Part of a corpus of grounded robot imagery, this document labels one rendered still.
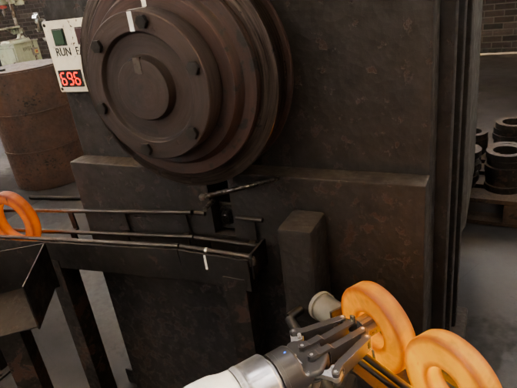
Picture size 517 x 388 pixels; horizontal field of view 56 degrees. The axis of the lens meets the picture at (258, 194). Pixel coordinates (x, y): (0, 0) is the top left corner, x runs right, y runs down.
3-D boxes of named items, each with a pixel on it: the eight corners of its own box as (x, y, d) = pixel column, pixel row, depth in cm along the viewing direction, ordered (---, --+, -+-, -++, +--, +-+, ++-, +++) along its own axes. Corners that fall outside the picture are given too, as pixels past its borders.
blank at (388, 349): (348, 267, 87) (333, 275, 86) (412, 300, 74) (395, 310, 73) (361, 339, 92) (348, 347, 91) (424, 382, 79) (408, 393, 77)
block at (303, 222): (302, 292, 120) (294, 205, 110) (334, 298, 117) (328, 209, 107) (286, 319, 112) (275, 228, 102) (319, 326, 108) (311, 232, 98)
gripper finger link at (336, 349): (305, 352, 75) (310, 358, 74) (362, 321, 79) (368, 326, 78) (308, 372, 76) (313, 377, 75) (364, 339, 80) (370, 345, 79)
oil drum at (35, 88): (57, 161, 431) (25, 58, 394) (108, 164, 404) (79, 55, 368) (0, 188, 383) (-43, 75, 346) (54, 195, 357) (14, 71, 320)
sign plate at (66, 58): (66, 90, 133) (47, 21, 126) (141, 88, 122) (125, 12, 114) (60, 92, 131) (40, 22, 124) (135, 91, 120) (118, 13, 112)
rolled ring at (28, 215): (-22, 205, 152) (-13, 200, 154) (11, 255, 155) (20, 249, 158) (7, 187, 141) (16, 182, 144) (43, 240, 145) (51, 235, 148)
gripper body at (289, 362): (263, 379, 79) (310, 352, 82) (291, 415, 72) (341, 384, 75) (255, 345, 76) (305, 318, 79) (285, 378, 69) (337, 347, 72)
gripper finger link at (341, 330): (305, 368, 77) (299, 363, 78) (358, 335, 82) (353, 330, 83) (301, 349, 75) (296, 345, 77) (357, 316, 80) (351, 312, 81)
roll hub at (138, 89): (121, 148, 107) (88, 13, 95) (233, 153, 95) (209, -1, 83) (104, 157, 102) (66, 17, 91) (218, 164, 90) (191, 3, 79)
